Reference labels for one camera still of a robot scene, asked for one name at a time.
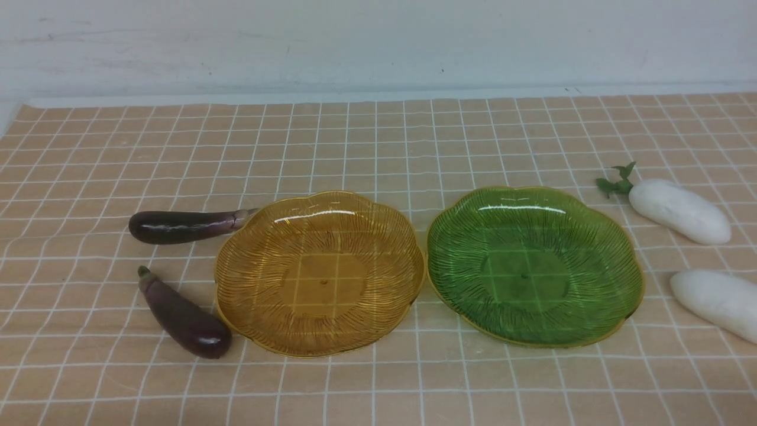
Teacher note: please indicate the long dark purple eggplant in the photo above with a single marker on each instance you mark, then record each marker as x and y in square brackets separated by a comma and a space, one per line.
[178, 227]

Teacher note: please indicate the white radish with leaves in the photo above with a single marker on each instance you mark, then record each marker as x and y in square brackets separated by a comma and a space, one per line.
[670, 205]

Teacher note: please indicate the short dark purple eggplant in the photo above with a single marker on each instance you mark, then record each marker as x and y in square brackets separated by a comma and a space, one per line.
[197, 331]

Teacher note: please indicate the amber plastic plate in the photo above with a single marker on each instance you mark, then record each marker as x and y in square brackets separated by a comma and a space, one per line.
[319, 275]

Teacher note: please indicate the green plastic plate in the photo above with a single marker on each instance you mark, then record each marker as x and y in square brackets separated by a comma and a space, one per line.
[534, 266]

